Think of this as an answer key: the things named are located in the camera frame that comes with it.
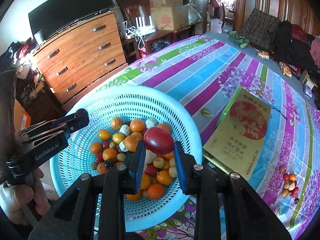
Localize red cloth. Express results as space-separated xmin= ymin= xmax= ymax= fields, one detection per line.
xmin=291 ymin=24 xmax=315 ymax=43

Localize wooden dining chair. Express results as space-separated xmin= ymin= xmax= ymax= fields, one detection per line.
xmin=220 ymin=4 xmax=237 ymax=29

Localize heap of cherry tomatoes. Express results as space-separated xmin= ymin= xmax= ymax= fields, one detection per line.
xmin=96 ymin=140 xmax=160 ymax=177

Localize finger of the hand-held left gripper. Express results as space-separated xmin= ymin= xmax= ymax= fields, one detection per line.
xmin=65 ymin=108 xmax=90 ymax=133
xmin=51 ymin=117 xmax=67 ymax=130

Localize person's left forearm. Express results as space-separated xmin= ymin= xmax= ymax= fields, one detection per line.
xmin=0 ymin=69 xmax=23 ymax=188

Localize light blue plastic basket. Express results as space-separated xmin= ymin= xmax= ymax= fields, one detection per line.
xmin=49 ymin=85 xmax=202 ymax=232

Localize white power strip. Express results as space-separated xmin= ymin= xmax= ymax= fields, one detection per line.
xmin=125 ymin=29 xmax=140 ymax=40

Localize black television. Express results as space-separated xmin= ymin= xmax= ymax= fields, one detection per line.
xmin=28 ymin=0 xmax=116 ymax=40

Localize white cable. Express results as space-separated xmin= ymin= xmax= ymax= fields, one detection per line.
xmin=125 ymin=21 xmax=147 ymax=55

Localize black bag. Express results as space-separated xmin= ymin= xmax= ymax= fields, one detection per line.
xmin=151 ymin=40 xmax=173 ymax=53

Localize small white box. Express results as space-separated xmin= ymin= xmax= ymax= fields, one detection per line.
xmin=299 ymin=70 xmax=310 ymax=84

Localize cardboard box with red print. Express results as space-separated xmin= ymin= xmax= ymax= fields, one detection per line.
xmin=150 ymin=5 xmax=193 ymax=30

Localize gold flat box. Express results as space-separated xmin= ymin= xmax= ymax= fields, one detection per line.
xmin=203 ymin=86 xmax=272 ymax=182

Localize heap of small oranges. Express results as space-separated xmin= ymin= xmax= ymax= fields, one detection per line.
xmin=89 ymin=117 xmax=175 ymax=202

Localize pink cloth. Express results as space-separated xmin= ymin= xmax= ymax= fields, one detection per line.
xmin=309 ymin=37 xmax=320 ymax=68

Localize dark wooden desk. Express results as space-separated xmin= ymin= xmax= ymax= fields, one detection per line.
xmin=121 ymin=25 xmax=200 ymax=58

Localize blue and white box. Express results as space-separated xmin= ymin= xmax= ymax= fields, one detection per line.
xmin=303 ymin=82 xmax=316 ymax=98

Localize heap of cluttered clothes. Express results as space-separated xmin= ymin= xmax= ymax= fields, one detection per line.
xmin=0 ymin=37 xmax=35 ymax=67

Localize white router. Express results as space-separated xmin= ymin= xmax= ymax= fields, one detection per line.
xmin=134 ymin=15 xmax=157 ymax=34

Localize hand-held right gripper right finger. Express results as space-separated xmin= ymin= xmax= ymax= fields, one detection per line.
xmin=174 ymin=141 xmax=293 ymax=240

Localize wooden chest of drawers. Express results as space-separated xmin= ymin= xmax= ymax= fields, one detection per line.
xmin=31 ymin=11 xmax=129 ymax=105

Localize white printed bag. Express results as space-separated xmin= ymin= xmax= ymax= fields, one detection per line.
xmin=41 ymin=181 xmax=60 ymax=202

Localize patterned plastic bag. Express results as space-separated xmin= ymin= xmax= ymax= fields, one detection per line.
xmin=187 ymin=1 xmax=203 ymax=25

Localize pile of dark clothes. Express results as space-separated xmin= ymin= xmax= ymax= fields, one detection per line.
xmin=272 ymin=20 xmax=320 ymax=72

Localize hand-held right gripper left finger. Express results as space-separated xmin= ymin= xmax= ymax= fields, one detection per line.
xmin=27 ymin=140 xmax=147 ymax=240

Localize person's left hand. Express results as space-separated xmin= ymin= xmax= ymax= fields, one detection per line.
xmin=0 ymin=169 xmax=50 ymax=225

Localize green snack packets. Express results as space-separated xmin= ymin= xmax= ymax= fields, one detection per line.
xmin=228 ymin=31 xmax=250 ymax=48

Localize plaid covered chair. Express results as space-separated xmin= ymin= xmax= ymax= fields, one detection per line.
xmin=241 ymin=8 xmax=280 ymax=50

